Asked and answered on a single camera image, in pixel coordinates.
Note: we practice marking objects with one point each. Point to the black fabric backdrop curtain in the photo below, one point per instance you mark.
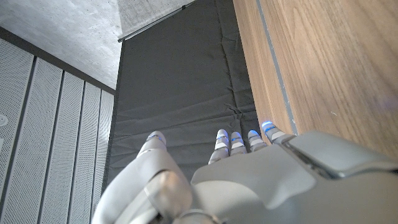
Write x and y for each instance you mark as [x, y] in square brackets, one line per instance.
[180, 84]

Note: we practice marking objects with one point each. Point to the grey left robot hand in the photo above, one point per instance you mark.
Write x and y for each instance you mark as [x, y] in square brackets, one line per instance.
[255, 186]

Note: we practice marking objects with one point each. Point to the metal backdrop pole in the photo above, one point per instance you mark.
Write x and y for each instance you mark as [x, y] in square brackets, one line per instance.
[149, 25]

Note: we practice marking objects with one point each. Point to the perforated grey wall panels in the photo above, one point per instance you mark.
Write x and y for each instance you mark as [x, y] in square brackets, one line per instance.
[46, 140]

